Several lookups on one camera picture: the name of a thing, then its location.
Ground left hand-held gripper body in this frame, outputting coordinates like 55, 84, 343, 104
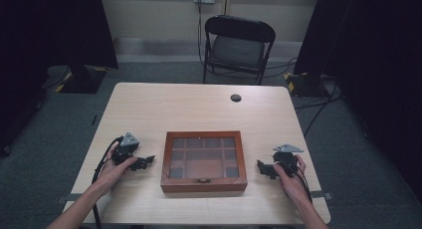
110, 131, 140, 166

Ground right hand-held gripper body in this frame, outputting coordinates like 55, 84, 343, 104
272, 143, 305, 177

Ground wooden box with glass lid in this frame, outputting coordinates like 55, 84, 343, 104
160, 130, 249, 194

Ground person's left hand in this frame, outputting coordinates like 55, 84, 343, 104
97, 145, 139, 192

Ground person's right hand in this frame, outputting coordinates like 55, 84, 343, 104
273, 154, 312, 207

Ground black stand base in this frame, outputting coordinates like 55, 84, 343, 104
54, 64, 109, 95
284, 71, 331, 99

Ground black folding chair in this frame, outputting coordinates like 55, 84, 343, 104
202, 14, 277, 87

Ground dark curtain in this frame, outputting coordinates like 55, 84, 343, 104
293, 0, 422, 203

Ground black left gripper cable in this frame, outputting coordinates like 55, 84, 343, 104
91, 135, 124, 229

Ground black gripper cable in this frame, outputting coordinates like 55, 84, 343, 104
91, 135, 124, 229
288, 163, 314, 204

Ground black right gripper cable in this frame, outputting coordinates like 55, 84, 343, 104
288, 163, 314, 204

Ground grey table bracket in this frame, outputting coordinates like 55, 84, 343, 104
310, 190, 333, 201
55, 192, 75, 204

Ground black floor cable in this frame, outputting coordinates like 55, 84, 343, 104
265, 57, 342, 137

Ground black wall socket cable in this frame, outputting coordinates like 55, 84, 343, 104
196, 0, 207, 68

